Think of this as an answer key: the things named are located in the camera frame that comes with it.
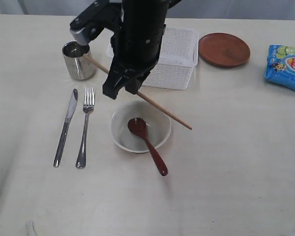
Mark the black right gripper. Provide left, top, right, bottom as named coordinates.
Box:
left=102, top=55, right=158, bottom=100

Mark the brown wooden chopstick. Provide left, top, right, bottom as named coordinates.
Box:
left=83, top=54, right=192, bottom=130

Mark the silver metal fork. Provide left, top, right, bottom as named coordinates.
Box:
left=75, top=87, right=95, bottom=169

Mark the reddish wooden spoon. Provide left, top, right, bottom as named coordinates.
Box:
left=127, top=118, right=169, bottom=176

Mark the steel metal cup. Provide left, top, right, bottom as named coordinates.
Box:
left=62, top=41, right=96, bottom=80

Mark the silver metal knife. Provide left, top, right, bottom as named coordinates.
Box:
left=53, top=88, right=78, bottom=167

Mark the beige ceramic bowl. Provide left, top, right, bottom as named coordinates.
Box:
left=110, top=100, right=172, bottom=153

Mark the brown wooden plate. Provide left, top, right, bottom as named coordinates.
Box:
left=198, top=32, right=251, bottom=68

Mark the blue chips bag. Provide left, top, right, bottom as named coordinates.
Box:
left=264, top=44, right=295, bottom=91

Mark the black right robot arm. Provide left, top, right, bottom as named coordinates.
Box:
left=102, top=0, right=179, bottom=99

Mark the white plastic woven basket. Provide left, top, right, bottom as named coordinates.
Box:
left=106, top=26, right=199, bottom=90

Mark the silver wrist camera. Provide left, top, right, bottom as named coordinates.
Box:
left=70, top=0, right=121, bottom=46

